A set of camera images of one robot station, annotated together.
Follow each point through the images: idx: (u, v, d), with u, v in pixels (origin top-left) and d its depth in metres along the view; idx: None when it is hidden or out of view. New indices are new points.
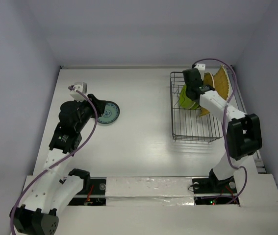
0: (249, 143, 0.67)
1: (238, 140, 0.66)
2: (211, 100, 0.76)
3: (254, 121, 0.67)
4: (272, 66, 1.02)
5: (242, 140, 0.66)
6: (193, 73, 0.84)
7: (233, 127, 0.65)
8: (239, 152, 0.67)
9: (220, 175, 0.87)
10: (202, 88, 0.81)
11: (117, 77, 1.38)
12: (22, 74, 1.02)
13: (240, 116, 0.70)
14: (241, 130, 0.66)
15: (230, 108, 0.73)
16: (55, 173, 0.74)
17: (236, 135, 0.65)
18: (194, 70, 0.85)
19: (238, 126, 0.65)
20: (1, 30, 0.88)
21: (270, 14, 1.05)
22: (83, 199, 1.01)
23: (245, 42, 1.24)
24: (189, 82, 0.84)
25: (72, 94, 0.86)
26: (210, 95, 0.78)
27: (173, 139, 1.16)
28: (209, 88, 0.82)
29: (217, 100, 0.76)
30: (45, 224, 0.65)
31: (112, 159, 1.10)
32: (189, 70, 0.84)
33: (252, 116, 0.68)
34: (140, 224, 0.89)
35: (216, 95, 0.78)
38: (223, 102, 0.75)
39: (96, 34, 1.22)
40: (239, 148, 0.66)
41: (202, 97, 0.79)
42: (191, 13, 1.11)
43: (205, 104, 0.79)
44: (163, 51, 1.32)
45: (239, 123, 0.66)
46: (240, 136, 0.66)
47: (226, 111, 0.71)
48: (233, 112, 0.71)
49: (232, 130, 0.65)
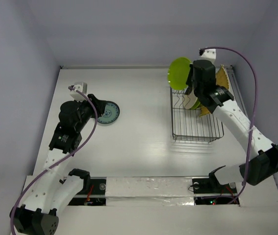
0: (269, 173, 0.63)
1: (260, 173, 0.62)
2: (231, 117, 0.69)
3: None
4: (272, 67, 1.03)
5: (264, 171, 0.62)
6: (209, 72, 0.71)
7: (260, 162, 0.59)
8: (256, 180, 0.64)
9: (222, 178, 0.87)
10: (218, 94, 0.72)
11: (117, 77, 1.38)
12: (22, 74, 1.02)
13: (264, 144, 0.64)
14: (266, 165, 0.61)
15: (255, 133, 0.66)
16: (55, 173, 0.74)
17: (260, 169, 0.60)
18: (211, 68, 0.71)
19: (265, 160, 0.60)
20: (1, 29, 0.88)
21: (269, 15, 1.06)
22: (83, 199, 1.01)
23: (245, 42, 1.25)
24: (202, 82, 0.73)
25: (72, 94, 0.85)
26: (229, 109, 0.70)
27: (173, 139, 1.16)
28: (224, 93, 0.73)
29: (240, 118, 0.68)
30: (45, 224, 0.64)
31: (113, 160, 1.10)
32: (204, 68, 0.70)
33: None
34: (140, 224, 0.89)
35: (238, 109, 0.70)
38: (246, 122, 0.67)
39: (97, 34, 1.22)
40: (259, 177, 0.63)
41: (220, 109, 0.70)
42: (191, 13, 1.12)
43: (222, 117, 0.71)
44: (163, 51, 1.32)
45: (266, 157, 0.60)
46: (264, 169, 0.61)
47: (251, 137, 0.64)
48: (258, 139, 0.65)
49: (257, 164, 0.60)
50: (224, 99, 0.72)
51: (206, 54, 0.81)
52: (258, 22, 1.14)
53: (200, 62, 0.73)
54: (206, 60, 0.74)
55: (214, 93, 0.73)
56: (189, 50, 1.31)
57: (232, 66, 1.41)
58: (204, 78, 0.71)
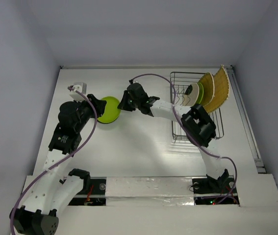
0: (205, 129, 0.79)
1: (194, 130, 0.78)
2: (160, 107, 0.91)
3: (200, 109, 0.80)
4: (272, 67, 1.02)
5: (197, 128, 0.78)
6: (138, 90, 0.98)
7: (185, 121, 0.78)
8: (201, 138, 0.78)
9: (212, 172, 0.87)
10: (150, 102, 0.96)
11: (117, 77, 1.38)
12: (22, 74, 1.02)
13: (187, 109, 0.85)
14: (192, 122, 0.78)
15: (177, 107, 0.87)
16: (55, 173, 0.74)
17: (190, 127, 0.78)
18: (138, 87, 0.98)
19: (188, 118, 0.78)
20: (0, 29, 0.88)
21: (270, 15, 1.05)
22: (83, 199, 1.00)
23: (245, 42, 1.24)
24: (137, 98, 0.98)
25: (72, 94, 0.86)
26: (157, 105, 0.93)
27: (173, 139, 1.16)
28: (154, 100, 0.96)
29: (164, 105, 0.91)
30: (45, 225, 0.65)
31: (112, 159, 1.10)
32: (133, 89, 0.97)
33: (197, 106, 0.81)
34: (140, 224, 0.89)
35: (162, 102, 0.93)
38: (169, 104, 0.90)
39: (96, 34, 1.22)
40: (200, 135, 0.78)
41: (153, 108, 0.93)
42: (191, 13, 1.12)
43: (158, 112, 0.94)
44: (163, 51, 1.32)
45: (189, 116, 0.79)
46: (194, 126, 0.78)
47: (175, 110, 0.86)
48: (180, 109, 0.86)
49: (185, 124, 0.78)
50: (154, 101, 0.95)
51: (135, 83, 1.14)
52: (258, 22, 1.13)
53: (130, 86, 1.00)
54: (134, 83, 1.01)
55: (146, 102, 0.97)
56: (189, 50, 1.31)
57: (232, 66, 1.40)
58: (136, 94, 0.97)
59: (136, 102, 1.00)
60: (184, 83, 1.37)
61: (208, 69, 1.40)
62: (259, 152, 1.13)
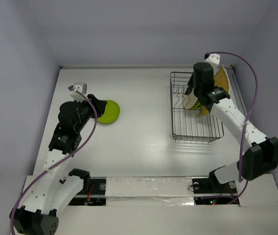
0: (264, 167, 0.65)
1: (254, 165, 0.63)
2: (227, 112, 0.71)
3: (275, 146, 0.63)
4: (272, 67, 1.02)
5: (259, 164, 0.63)
6: (208, 73, 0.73)
7: (253, 153, 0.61)
8: (253, 175, 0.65)
9: (220, 176, 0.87)
10: (216, 93, 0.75)
11: (116, 77, 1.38)
12: (22, 74, 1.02)
13: (260, 138, 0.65)
14: (260, 156, 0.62)
15: (249, 127, 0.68)
16: (55, 173, 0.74)
17: (253, 161, 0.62)
18: (210, 69, 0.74)
19: (258, 152, 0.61)
20: (1, 29, 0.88)
21: (269, 15, 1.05)
22: (83, 199, 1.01)
23: (245, 42, 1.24)
24: (202, 82, 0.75)
25: (72, 94, 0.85)
26: (224, 106, 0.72)
27: (173, 139, 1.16)
28: (221, 92, 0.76)
29: (234, 113, 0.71)
30: (45, 226, 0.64)
31: (113, 160, 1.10)
32: (202, 69, 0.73)
33: (273, 140, 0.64)
34: (140, 224, 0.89)
35: (232, 105, 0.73)
38: (241, 116, 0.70)
39: (96, 34, 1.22)
40: (255, 171, 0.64)
41: (216, 107, 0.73)
42: (191, 13, 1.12)
43: (218, 114, 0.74)
44: (163, 51, 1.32)
45: (259, 149, 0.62)
46: (258, 161, 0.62)
47: (245, 131, 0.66)
48: (252, 133, 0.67)
49: (251, 156, 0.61)
50: (221, 98, 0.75)
51: (211, 58, 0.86)
52: (258, 22, 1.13)
53: (200, 63, 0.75)
54: (206, 62, 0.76)
55: (211, 93, 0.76)
56: (189, 50, 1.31)
57: (232, 66, 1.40)
58: (202, 78, 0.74)
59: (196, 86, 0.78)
60: (184, 83, 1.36)
61: None
62: None
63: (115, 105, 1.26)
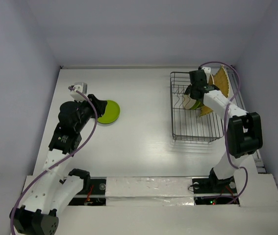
0: (249, 142, 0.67)
1: (237, 138, 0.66)
2: (214, 99, 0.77)
3: (255, 119, 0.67)
4: (272, 67, 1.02)
5: (242, 137, 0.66)
6: (200, 73, 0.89)
7: (234, 123, 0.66)
8: (239, 150, 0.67)
9: (219, 173, 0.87)
10: (208, 87, 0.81)
11: (116, 77, 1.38)
12: (23, 74, 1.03)
13: (241, 113, 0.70)
14: (241, 128, 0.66)
15: (232, 106, 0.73)
16: (55, 173, 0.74)
17: (236, 132, 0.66)
18: (201, 71, 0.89)
19: (238, 122, 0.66)
20: (1, 29, 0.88)
21: (269, 15, 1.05)
22: (83, 199, 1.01)
23: (245, 42, 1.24)
24: (195, 81, 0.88)
25: (73, 94, 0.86)
26: (213, 94, 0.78)
27: (173, 139, 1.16)
28: (214, 88, 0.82)
29: (220, 98, 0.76)
30: (44, 225, 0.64)
31: (112, 159, 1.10)
32: (194, 71, 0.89)
33: (254, 115, 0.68)
34: (139, 224, 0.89)
35: (220, 93, 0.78)
38: (226, 99, 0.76)
39: (96, 34, 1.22)
40: (240, 146, 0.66)
41: (206, 96, 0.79)
42: (191, 13, 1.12)
43: (208, 102, 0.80)
44: (163, 51, 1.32)
45: (240, 120, 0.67)
46: (240, 133, 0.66)
47: (228, 108, 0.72)
48: (235, 110, 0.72)
49: (232, 127, 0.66)
50: (212, 90, 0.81)
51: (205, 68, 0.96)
52: (258, 22, 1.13)
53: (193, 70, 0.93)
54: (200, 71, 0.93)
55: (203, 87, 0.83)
56: (189, 50, 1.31)
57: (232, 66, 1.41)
58: (195, 77, 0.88)
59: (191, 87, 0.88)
60: (184, 83, 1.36)
61: None
62: (259, 152, 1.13)
63: (115, 105, 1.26)
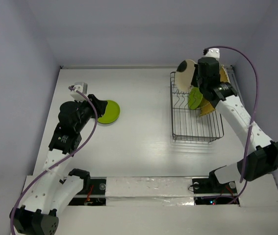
0: (266, 168, 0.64)
1: (256, 169, 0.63)
2: (233, 111, 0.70)
3: None
4: (272, 67, 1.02)
5: (262, 167, 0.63)
6: (214, 67, 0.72)
7: (257, 157, 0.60)
8: (254, 176, 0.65)
9: (221, 176, 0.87)
10: (222, 89, 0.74)
11: (116, 78, 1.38)
12: (23, 74, 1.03)
13: (264, 141, 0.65)
14: (264, 161, 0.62)
15: (254, 129, 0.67)
16: (55, 173, 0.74)
17: (257, 165, 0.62)
18: (215, 63, 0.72)
19: (262, 156, 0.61)
20: (1, 30, 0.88)
21: (269, 15, 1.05)
22: (83, 199, 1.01)
23: (245, 42, 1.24)
24: (207, 78, 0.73)
25: (72, 94, 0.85)
26: (231, 104, 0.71)
27: (173, 139, 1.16)
28: (228, 88, 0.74)
29: (240, 112, 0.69)
30: (44, 225, 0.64)
31: (112, 159, 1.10)
32: (207, 64, 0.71)
33: None
34: (139, 224, 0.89)
35: (239, 105, 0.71)
38: (246, 116, 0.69)
39: (97, 34, 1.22)
40: (256, 174, 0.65)
41: (222, 104, 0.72)
42: (191, 13, 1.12)
43: (223, 111, 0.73)
44: (163, 51, 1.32)
45: (264, 154, 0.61)
46: (261, 165, 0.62)
47: (250, 132, 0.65)
48: (257, 135, 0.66)
49: (255, 160, 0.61)
50: (228, 95, 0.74)
51: (211, 54, 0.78)
52: (258, 22, 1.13)
53: (203, 58, 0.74)
54: (210, 57, 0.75)
55: (217, 88, 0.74)
56: (189, 50, 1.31)
57: (232, 66, 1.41)
58: (207, 73, 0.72)
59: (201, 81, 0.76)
60: None
61: None
62: None
63: (116, 105, 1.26)
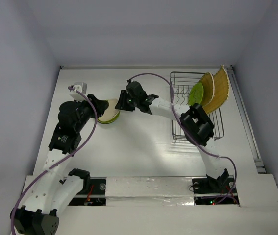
0: (204, 129, 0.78)
1: (193, 130, 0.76)
2: (159, 106, 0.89)
3: (198, 109, 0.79)
4: (272, 67, 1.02)
5: (196, 128, 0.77)
6: (137, 88, 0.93)
7: (184, 120, 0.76)
8: (201, 139, 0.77)
9: (210, 170, 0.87)
10: (149, 99, 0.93)
11: (116, 78, 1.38)
12: (22, 74, 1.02)
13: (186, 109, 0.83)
14: (192, 121, 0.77)
15: (176, 106, 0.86)
16: (55, 173, 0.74)
17: (189, 127, 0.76)
18: (137, 85, 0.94)
19: (187, 118, 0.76)
20: (0, 30, 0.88)
21: (269, 15, 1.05)
22: (83, 199, 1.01)
23: (245, 42, 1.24)
24: (136, 96, 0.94)
25: (72, 94, 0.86)
26: (156, 103, 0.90)
27: (173, 139, 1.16)
28: (153, 97, 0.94)
29: (164, 104, 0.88)
30: (45, 225, 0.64)
31: (112, 159, 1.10)
32: (132, 87, 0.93)
33: (196, 106, 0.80)
34: (139, 224, 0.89)
35: (161, 100, 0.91)
38: (168, 103, 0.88)
39: (97, 34, 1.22)
40: (200, 135, 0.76)
41: (152, 106, 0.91)
42: (191, 13, 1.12)
43: (157, 111, 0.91)
44: (163, 51, 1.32)
45: (188, 115, 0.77)
46: (193, 126, 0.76)
47: (174, 110, 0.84)
48: (179, 108, 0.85)
49: (184, 123, 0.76)
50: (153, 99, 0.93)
51: None
52: (258, 22, 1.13)
53: (128, 84, 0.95)
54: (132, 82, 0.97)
55: (145, 100, 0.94)
56: (189, 50, 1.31)
57: (232, 66, 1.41)
58: (134, 93, 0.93)
59: (135, 100, 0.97)
60: (184, 84, 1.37)
61: (208, 69, 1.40)
62: (258, 152, 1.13)
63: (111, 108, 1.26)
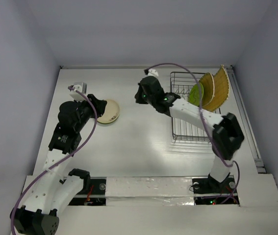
0: (236, 142, 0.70)
1: (226, 145, 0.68)
2: (184, 110, 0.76)
3: (233, 120, 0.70)
4: (272, 67, 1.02)
5: (229, 142, 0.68)
6: (154, 84, 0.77)
7: (218, 133, 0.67)
8: (231, 153, 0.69)
9: (214, 172, 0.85)
10: (168, 99, 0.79)
11: (116, 77, 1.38)
12: (23, 74, 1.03)
13: (218, 118, 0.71)
14: (225, 134, 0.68)
15: (206, 114, 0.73)
16: (55, 173, 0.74)
17: (222, 140, 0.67)
18: (154, 81, 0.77)
19: (221, 130, 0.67)
20: (0, 30, 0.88)
21: (269, 16, 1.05)
22: (83, 199, 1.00)
23: (245, 42, 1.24)
24: (152, 95, 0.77)
25: (72, 94, 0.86)
26: (179, 105, 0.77)
27: (173, 139, 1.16)
28: (173, 96, 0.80)
29: (189, 108, 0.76)
30: (45, 225, 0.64)
31: (112, 159, 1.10)
32: (148, 83, 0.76)
33: (230, 116, 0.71)
34: (138, 224, 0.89)
35: (185, 103, 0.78)
38: (195, 108, 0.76)
39: (96, 34, 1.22)
40: (230, 150, 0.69)
41: (172, 109, 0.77)
42: (191, 13, 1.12)
43: (178, 114, 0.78)
44: (163, 51, 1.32)
45: (221, 128, 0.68)
46: (227, 140, 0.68)
47: (203, 118, 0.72)
48: (210, 117, 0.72)
49: (217, 136, 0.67)
50: (174, 100, 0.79)
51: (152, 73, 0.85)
52: (258, 22, 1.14)
53: (143, 79, 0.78)
54: (149, 76, 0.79)
55: (163, 100, 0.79)
56: (189, 50, 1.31)
57: (232, 66, 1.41)
58: (151, 91, 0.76)
59: (149, 99, 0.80)
60: (184, 84, 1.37)
61: (208, 69, 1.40)
62: (259, 152, 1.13)
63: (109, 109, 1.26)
